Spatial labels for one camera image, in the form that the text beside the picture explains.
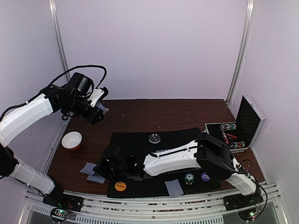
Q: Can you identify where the aluminium frame post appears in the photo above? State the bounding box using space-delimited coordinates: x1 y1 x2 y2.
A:
226 0 255 106
48 0 78 105

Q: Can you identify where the black poker cloth mat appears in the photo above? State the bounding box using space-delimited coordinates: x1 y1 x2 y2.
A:
107 127 221 198

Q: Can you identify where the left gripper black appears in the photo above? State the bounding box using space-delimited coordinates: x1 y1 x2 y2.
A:
63 96 103 124

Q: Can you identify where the clear round dealer button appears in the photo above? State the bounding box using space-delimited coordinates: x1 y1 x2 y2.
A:
149 133 161 144

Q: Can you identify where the aluminium poker chip case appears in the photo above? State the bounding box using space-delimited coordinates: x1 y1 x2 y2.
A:
204 95 265 152

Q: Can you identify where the right aluminium frame post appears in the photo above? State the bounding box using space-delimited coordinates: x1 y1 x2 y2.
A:
226 0 255 106

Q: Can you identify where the poker chip row upper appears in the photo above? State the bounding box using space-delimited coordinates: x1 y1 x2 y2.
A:
220 123 236 131

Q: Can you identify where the white red bowl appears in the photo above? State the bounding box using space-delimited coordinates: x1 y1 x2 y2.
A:
61 132 82 151

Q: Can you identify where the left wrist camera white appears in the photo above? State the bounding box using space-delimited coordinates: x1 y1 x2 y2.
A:
88 87 109 107

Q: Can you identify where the poker chip row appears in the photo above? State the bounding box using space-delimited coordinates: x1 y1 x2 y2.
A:
220 123 236 131
229 141 246 149

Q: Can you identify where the left aluminium frame post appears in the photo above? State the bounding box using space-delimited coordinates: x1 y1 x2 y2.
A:
48 0 78 105

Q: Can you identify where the grey playing card deck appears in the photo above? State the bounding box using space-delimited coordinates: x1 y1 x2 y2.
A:
96 102 109 115

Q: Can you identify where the orange big blind button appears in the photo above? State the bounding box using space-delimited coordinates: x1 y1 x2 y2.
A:
114 182 127 192

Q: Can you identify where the mixed colour chip stack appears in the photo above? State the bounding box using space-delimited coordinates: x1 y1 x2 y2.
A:
185 173 194 185

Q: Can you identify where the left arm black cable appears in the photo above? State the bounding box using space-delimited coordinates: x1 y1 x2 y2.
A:
0 65 107 122

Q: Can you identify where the blue small blind button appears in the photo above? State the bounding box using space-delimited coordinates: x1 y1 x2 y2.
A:
201 172 211 182

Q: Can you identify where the poker chip row lower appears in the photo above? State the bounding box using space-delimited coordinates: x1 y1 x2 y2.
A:
229 141 246 149

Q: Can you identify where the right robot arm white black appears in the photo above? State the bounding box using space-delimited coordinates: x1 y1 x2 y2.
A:
93 133 266 209

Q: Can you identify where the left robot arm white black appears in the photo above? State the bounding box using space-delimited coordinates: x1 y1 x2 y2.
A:
0 72 109 208

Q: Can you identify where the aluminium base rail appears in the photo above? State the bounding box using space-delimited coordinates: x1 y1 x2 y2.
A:
17 182 291 224

